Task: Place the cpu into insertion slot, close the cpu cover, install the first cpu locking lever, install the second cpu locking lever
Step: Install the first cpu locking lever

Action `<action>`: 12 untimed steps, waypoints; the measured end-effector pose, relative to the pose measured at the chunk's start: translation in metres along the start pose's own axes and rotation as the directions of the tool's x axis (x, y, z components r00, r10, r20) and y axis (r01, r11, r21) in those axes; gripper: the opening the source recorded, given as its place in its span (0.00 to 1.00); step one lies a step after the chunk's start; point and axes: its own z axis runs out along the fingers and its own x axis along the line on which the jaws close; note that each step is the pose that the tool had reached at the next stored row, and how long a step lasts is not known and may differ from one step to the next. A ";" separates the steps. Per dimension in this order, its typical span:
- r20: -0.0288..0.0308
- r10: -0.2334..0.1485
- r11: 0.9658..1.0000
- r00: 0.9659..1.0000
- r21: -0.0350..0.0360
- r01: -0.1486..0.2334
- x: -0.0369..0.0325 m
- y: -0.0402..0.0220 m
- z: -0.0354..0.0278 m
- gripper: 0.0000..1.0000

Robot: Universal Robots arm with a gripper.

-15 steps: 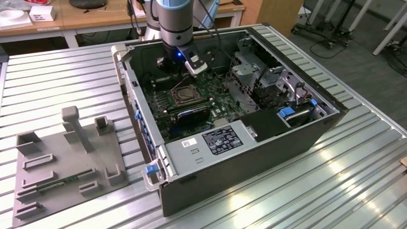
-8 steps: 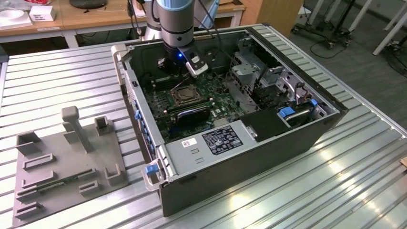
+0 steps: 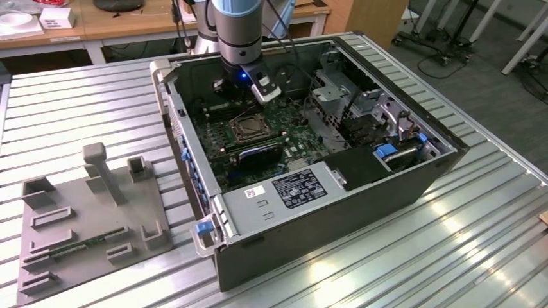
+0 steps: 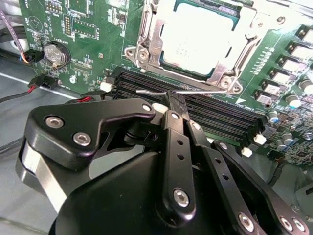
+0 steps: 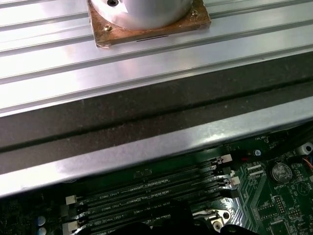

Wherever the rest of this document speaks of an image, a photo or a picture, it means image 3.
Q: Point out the silver CPU chip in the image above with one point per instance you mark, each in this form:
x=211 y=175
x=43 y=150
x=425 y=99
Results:
x=249 y=126

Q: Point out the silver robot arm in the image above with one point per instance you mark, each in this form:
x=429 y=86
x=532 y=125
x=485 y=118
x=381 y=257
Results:
x=240 y=38

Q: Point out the CPU socket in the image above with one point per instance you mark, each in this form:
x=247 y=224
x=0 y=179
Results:
x=272 y=128

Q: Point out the black graphics card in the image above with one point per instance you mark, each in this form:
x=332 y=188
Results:
x=259 y=157

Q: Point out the metal drive cage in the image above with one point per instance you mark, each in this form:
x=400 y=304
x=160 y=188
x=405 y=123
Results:
x=329 y=93

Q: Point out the green motherboard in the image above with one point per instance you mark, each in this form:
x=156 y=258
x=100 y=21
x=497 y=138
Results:
x=308 y=141

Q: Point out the wooden desk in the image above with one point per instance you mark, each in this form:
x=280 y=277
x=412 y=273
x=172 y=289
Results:
x=136 y=22

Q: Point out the black round stand base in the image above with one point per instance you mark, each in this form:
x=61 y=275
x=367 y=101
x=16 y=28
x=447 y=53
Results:
x=117 y=4

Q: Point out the grey power supply unit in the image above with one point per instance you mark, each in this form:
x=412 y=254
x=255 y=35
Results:
x=256 y=211

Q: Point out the wooden cabinet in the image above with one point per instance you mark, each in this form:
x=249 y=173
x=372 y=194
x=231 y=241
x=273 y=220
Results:
x=372 y=22

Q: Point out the blue disk carrier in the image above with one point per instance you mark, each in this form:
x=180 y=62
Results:
x=384 y=150

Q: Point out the blue case latch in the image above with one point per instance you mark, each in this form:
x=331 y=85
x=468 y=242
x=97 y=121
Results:
x=203 y=228

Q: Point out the small blue clip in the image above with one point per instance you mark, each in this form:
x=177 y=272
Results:
x=423 y=138

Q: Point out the white cardboard box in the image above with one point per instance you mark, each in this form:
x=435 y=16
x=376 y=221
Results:
x=55 y=17

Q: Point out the red packet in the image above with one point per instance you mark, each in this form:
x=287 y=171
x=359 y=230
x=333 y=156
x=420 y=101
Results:
x=51 y=2

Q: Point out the grey parts rack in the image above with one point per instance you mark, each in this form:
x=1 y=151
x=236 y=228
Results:
x=99 y=218

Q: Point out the black and grey PC case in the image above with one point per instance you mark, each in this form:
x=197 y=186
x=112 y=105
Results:
x=321 y=244

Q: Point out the white round plate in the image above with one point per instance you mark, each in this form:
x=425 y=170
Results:
x=17 y=22

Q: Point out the black wheeled stand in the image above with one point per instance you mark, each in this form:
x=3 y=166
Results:
x=460 y=25

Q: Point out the green RAM stick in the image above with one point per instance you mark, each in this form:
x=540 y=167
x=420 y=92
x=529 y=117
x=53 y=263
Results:
x=75 y=248

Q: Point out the small wooden block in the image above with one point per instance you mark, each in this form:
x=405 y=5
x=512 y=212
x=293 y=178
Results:
x=543 y=219

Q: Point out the white table frame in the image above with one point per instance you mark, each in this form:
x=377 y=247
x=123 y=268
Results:
x=520 y=51

